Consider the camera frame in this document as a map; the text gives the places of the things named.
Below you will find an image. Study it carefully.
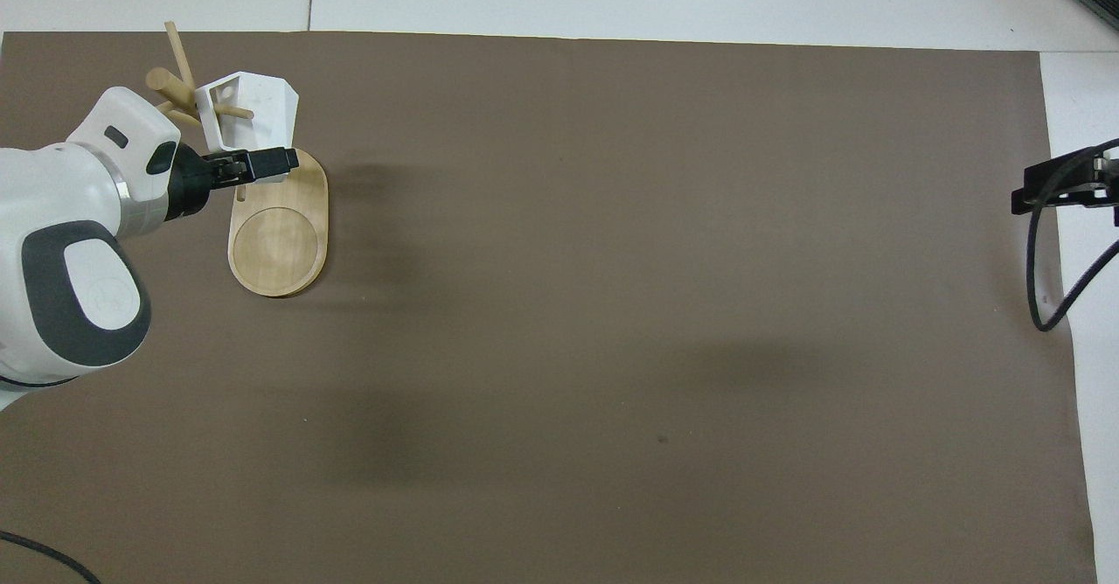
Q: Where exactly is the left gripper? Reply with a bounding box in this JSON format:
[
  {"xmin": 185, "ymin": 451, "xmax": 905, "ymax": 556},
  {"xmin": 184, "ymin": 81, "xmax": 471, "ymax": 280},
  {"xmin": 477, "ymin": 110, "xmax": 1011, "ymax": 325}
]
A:
[{"xmin": 163, "ymin": 148, "xmax": 233, "ymax": 223}]

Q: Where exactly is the white angular cup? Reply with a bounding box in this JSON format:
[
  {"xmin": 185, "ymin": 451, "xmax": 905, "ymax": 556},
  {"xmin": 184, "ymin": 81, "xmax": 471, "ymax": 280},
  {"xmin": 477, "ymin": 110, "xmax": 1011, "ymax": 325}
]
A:
[{"xmin": 194, "ymin": 71, "xmax": 302, "ymax": 185}]

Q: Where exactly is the wooden cup rack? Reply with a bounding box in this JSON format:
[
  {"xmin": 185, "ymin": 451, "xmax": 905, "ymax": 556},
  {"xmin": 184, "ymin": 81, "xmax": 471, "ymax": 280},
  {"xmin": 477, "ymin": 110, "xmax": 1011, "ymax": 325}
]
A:
[{"xmin": 144, "ymin": 20, "xmax": 330, "ymax": 298}]

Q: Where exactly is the black cable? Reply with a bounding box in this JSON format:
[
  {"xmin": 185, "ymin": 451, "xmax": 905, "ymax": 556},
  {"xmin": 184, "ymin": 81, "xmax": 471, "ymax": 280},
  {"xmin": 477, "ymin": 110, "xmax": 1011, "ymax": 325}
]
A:
[
  {"xmin": 0, "ymin": 529, "xmax": 102, "ymax": 584},
  {"xmin": 1026, "ymin": 137, "xmax": 1119, "ymax": 333}
]

